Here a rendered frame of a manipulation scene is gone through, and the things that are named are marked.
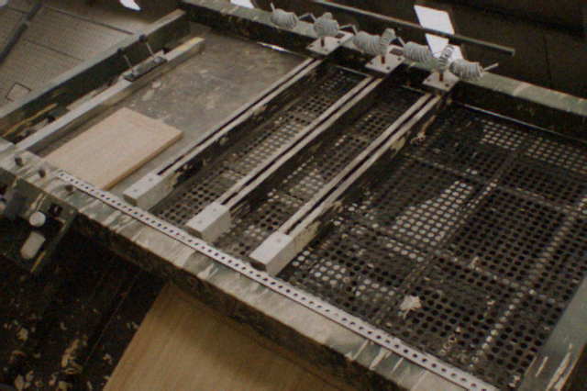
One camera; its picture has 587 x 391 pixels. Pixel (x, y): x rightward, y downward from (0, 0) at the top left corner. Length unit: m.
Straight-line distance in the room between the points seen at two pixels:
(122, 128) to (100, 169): 0.24
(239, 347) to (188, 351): 0.17
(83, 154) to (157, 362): 0.80
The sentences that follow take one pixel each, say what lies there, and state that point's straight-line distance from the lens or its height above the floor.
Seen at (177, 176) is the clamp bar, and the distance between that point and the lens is 2.39.
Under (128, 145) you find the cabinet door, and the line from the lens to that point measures 2.63.
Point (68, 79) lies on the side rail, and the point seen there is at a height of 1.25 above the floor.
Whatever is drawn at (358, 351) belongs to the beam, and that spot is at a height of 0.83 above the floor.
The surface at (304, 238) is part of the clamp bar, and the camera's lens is 2.11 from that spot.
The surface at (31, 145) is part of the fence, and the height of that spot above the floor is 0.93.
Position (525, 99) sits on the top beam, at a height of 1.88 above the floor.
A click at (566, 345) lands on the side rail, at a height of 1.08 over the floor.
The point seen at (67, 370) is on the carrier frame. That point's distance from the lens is 2.44.
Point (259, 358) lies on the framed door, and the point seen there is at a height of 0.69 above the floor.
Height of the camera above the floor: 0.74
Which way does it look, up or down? 11 degrees up
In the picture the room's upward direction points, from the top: 30 degrees clockwise
